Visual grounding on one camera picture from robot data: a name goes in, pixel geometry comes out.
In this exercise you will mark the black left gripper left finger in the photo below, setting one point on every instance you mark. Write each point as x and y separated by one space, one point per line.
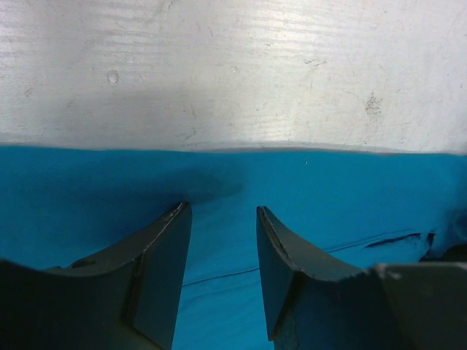
123 297

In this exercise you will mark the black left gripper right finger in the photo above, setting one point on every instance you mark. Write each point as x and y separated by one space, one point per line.
315 301

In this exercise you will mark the teal blue t shirt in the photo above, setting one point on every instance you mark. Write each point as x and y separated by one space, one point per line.
59 205

